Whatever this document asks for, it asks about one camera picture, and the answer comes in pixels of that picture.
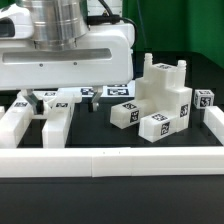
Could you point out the white tag plate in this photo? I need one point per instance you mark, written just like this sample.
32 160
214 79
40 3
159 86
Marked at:
125 90

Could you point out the white chair seat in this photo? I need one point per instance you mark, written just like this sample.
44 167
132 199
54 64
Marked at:
164 85

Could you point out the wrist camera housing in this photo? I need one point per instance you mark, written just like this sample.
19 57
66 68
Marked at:
15 23

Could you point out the white tagged cube far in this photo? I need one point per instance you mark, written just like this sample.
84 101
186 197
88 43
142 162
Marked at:
203 98

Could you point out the white U-shaped fence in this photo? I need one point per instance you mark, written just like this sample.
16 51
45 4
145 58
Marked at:
56 161

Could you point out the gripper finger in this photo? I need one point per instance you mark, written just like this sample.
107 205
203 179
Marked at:
37 104
94 102

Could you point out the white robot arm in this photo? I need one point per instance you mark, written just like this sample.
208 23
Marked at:
48 44

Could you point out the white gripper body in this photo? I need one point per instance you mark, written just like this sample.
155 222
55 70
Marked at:
103 56

